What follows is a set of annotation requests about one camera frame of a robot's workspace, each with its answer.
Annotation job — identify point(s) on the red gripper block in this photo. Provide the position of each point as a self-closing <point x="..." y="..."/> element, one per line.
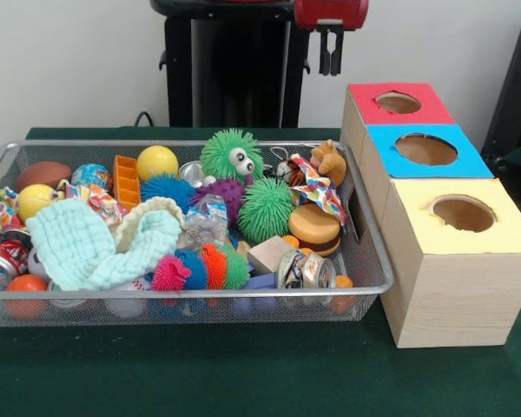
<point x="330" y="11"/>

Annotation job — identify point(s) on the brown plush animal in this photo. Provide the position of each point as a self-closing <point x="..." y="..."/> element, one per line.
<point x="330" y="163"/>

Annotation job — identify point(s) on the green fuzzy toy with eyes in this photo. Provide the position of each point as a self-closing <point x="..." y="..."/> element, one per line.
<point x="221" y="152"/>

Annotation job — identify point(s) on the wooden box with three holes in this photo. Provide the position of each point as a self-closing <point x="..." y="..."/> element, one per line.
<point x="460" y="295"/>

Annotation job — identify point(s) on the white multicolour dotted cloth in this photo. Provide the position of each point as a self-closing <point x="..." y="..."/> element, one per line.
<point x="317" y="193"/>

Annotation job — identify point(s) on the green fuzzy ball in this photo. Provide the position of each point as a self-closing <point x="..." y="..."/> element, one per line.
<point x="265" y="210"/>

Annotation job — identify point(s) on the foam burger toy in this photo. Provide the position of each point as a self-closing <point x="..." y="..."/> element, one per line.
<point x="314" y="228"/>

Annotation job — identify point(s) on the black chair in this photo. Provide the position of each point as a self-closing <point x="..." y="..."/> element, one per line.
<point x="516" y="87"/>

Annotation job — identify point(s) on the yellow ball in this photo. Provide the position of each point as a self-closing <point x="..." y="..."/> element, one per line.
<point x="158" y="163"/>

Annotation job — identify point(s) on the blue spiky ball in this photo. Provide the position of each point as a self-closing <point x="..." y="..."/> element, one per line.
<point x="169" y="189"/>

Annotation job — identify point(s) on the crushed drink can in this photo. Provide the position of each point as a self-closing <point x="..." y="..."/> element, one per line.
<point x="306" y="271"/>

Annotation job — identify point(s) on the multicolour fuzzy caterpillar toy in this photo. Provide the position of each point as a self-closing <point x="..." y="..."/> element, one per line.
<point x="199" y="269"/>

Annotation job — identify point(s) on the mint green cloth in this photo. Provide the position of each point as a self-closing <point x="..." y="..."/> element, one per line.
<point x="74" y="247"/>

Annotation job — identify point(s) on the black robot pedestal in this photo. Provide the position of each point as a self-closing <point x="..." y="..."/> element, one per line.
<point x="226" y="65"/>

